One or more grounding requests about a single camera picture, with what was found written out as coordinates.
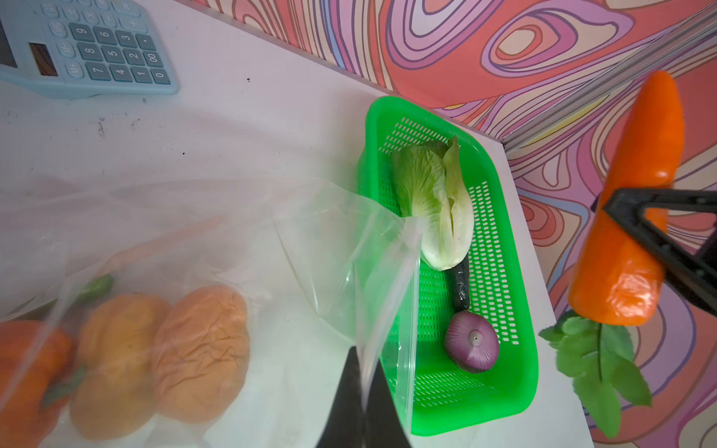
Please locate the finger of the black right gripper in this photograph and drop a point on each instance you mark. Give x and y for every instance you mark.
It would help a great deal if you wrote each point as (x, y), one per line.
(692, 276)

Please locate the green plastic basket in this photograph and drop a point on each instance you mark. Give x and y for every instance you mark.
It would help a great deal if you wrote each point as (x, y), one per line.
(435, 395)

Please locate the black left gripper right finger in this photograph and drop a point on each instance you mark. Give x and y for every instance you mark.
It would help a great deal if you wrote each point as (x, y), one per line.
(382, 427)

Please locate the light blue calculator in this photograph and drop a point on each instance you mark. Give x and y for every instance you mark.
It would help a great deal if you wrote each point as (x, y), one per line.
(74, 49)

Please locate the purple toy onion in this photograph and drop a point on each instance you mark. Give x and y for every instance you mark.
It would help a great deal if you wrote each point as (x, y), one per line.
(471, 342)

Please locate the toy napa cabbage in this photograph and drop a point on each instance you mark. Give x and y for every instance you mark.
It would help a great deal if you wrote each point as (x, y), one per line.
(428, 183)

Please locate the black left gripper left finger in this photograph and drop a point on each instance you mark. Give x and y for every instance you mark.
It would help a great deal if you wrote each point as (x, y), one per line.
(345, 425)

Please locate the orange toy pumpkin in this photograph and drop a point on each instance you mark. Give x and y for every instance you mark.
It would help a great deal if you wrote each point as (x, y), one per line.
(24, 421)

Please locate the aluminium frame post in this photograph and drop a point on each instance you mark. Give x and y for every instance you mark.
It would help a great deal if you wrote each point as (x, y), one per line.
(654, 56)

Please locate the toy brown bun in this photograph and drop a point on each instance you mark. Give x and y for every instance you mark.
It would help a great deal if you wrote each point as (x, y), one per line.
(201, 355)

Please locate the dark green toy cucumber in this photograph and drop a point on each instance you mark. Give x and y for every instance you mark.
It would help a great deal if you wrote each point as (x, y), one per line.
(458, 279)

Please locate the toy potato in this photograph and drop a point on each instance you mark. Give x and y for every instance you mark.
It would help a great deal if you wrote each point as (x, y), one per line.
(115, 397)

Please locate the clear zip top bag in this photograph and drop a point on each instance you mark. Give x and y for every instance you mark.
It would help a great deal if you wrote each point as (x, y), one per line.
(321, 270)

